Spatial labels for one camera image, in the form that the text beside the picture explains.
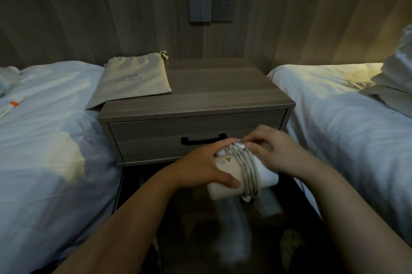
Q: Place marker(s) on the person's right hand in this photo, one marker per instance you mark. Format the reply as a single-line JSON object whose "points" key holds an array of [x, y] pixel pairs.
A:
{"points": [[280, 154]]}

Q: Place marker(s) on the person's left hand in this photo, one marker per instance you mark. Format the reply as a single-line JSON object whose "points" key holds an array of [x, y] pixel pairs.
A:
{"points": [[196, 167]]}

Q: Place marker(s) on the person's left thumb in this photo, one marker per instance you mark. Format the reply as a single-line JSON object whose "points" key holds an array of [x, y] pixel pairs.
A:
{"points": [[229, 179]]}

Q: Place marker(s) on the person's right fingers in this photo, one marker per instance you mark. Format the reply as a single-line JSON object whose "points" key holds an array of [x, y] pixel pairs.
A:
{"points": [[257, 141]]}

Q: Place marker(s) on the white power adapter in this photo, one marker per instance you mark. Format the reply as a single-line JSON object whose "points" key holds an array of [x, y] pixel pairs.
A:
{"points": [[231, 174]]}

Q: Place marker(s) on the person's left forearm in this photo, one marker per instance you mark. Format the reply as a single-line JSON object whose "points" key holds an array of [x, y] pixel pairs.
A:
{"points": [[119, 228]]}

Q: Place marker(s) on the person's right forearm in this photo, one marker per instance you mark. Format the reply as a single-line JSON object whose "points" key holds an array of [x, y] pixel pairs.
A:
{"points": [[357, 219]]}

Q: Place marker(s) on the nightstand drawer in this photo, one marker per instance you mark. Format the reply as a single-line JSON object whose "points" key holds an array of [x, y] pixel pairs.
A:
{"points": [[193, 137]]}

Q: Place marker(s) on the grey wooden nightstand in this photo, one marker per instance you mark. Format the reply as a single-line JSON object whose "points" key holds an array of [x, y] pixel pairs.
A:
{"points": [[193, 106]]}

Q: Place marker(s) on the bed with white duvet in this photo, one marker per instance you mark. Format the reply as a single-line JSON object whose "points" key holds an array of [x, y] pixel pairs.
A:
{"points": [[45, 154], [350, 135]]}

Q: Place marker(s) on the white pillow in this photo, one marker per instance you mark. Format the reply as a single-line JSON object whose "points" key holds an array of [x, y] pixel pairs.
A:
{"points": [[394, 71]]}

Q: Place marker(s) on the white tube with orange band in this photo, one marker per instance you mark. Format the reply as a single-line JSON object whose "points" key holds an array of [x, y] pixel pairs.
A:
{"points": [[11, 106]]}

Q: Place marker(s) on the grey wall power socket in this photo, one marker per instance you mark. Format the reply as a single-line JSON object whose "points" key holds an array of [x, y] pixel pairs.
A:
{"points": [[222, 8]]}

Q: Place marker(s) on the grey wall light switch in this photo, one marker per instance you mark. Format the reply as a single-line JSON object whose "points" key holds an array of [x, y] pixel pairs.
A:
{"points": [[200, 7]]}

